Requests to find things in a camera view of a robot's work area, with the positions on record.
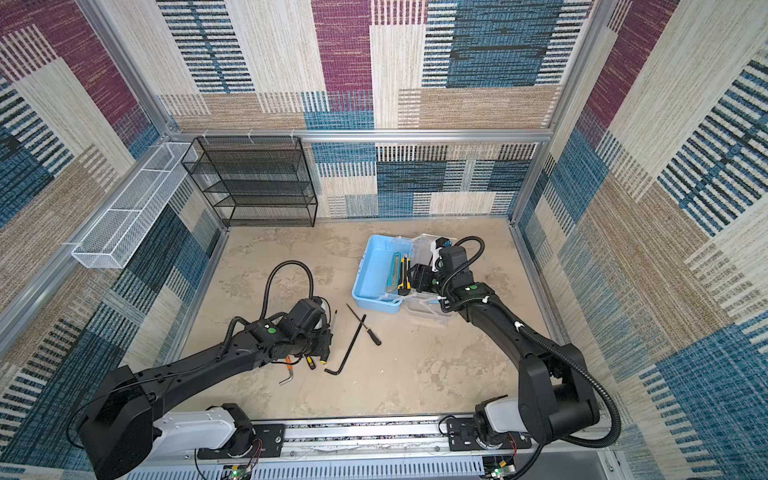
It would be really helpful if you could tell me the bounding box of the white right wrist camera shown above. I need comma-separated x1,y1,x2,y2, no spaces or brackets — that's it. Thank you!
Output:
430,237,452,272

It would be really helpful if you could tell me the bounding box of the light blue plastic toolbox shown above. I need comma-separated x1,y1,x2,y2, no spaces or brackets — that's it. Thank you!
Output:
352,234,454,321

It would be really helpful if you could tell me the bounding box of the teal utility knife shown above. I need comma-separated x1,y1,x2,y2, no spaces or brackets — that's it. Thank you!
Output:
385,252,402,294

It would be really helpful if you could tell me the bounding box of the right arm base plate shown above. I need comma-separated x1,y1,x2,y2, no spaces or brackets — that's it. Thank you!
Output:
437,415,533,452

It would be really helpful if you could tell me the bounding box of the black hex key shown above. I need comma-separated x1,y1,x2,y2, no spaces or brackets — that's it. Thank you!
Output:
323,314,367,376

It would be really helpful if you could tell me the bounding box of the white wire mesh basket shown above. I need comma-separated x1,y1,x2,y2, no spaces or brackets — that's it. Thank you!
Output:
72,142,189,269

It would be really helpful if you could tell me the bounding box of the orange hex key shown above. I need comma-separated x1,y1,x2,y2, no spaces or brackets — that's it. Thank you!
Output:
279,357,294,386

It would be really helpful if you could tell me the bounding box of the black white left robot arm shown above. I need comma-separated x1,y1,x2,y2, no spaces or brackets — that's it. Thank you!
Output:
66,293,332,479

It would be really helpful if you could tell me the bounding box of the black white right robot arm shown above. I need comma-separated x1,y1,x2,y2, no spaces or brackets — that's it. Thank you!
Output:
409,236,622,449

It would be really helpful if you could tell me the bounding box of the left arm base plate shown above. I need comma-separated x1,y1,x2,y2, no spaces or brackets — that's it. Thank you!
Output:
196,423,286,461

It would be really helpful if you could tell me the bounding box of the black yellow utility knife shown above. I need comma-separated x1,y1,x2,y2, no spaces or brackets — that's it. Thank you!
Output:
397,256,411,296

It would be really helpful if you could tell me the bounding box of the black wire mesh shelf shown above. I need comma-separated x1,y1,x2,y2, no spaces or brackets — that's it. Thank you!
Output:
181,136,318,227

